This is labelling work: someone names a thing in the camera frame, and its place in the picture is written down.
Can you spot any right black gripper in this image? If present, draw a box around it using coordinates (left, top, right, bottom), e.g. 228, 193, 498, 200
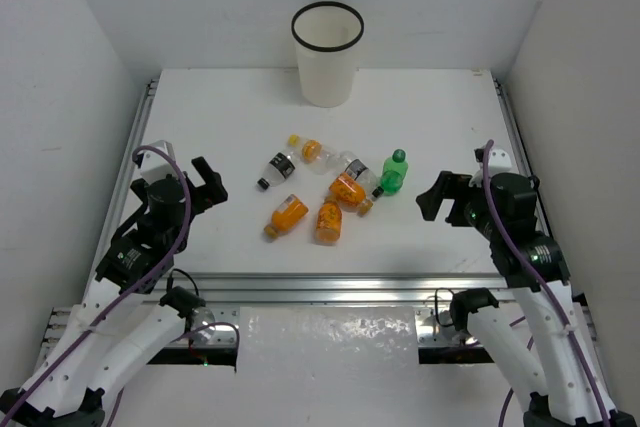
417, 168, 502, 238

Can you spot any green plastic bottle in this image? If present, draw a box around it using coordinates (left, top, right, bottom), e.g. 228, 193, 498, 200
380, 149, 408, 195

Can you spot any clear bottle black label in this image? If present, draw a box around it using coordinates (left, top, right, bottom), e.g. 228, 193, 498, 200
338, 151, 384, 200
256, 149, 300, 190

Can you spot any orange bottle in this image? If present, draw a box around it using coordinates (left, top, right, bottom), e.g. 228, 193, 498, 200
314, 195, 343, 244
263, 194, 309, 239
329, 173, 373, 216

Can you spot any clear bottle with yellow cap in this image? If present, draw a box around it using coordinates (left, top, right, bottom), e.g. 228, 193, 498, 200
287, 134, 339, 175

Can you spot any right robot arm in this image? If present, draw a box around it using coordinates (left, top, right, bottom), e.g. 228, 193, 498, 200
416, 171, 636, 426

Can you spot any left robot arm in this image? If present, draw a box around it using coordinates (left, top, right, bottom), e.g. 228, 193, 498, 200
1, 152, 228, 426

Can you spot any white bin with black rim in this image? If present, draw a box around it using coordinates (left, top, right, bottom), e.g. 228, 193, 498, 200
291, 1, 365, 108

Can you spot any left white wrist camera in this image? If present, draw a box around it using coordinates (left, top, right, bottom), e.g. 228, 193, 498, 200
133, 140, 176, 185

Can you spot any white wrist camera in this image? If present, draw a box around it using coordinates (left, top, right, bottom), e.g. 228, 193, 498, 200
469, 147, 513, 186
133, 140, 176, 185

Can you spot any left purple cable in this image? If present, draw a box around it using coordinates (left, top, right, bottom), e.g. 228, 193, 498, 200
0, 145, 241, 427

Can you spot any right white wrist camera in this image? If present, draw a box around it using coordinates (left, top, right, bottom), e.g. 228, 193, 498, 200
469, 147, 513, 186

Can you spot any front aluminium rail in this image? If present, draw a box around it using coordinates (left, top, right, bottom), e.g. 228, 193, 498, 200
47, 271, 591, 353

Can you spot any left aluminium side rail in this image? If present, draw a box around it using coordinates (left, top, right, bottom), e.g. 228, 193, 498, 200
85, 77, 159, 291

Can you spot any aluminium side rail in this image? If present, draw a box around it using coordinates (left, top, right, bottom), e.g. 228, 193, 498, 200
85, 77, 159, 291
492, 76, 554, 240

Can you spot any right aluminium side rail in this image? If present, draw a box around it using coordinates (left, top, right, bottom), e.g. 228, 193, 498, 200
492, 76, 554, 240

